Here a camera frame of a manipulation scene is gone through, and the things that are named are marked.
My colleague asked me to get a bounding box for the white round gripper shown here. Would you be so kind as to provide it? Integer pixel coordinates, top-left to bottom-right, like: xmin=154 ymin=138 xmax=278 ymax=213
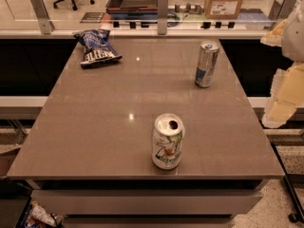
xmin=260 ymin=1 xmax=304 ymax=128

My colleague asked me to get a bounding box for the white green 7up can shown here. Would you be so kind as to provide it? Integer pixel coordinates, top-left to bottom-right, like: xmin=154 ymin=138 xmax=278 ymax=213
xmin=151 ymin=113 xmax=185 ymax=170

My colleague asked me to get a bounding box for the silver blue energy drink can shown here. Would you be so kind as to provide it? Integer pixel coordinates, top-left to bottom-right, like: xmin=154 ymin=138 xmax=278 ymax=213
xmin=195 ymin=40 xmax=219 ymax=87

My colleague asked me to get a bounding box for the blue chip bag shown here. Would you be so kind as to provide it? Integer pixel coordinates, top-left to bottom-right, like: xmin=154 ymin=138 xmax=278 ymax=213
xmin=73 ymin=29 xmax=123 ymax=69

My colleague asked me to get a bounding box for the cardboard box with label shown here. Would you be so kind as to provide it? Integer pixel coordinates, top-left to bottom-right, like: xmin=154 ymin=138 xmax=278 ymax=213
xmin=203 ymin=0 xmax=243 ymax=19

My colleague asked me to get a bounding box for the snack bin under table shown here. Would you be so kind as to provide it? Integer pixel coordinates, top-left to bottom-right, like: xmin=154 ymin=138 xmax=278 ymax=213
xmin=15 ymin=199 xmax=64 ymax=228

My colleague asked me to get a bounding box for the right metal glass bracket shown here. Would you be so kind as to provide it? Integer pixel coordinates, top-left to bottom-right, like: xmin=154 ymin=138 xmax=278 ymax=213
xmin=269 ymin=0 xmax=296 ymax=29

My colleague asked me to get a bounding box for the metal glass bracket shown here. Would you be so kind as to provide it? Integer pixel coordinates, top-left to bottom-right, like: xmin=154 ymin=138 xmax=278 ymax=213
xmin=30 ymin=0 xmax=54 ymax=34
xmin=269 ymin=0 xmax=296 ymax=29
xmin=158 ymin=0 xmax=168 ymax=35

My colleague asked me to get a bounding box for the middle metal glass bracket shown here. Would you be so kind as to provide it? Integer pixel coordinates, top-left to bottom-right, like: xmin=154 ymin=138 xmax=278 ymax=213
xmin=158 ymin=0 xmax=168 ymax=35

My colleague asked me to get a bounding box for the left metal glass bracket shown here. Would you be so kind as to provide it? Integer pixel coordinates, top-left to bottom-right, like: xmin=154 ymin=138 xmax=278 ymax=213
xmin=30 ymin=0 xmax=54 ymax=34

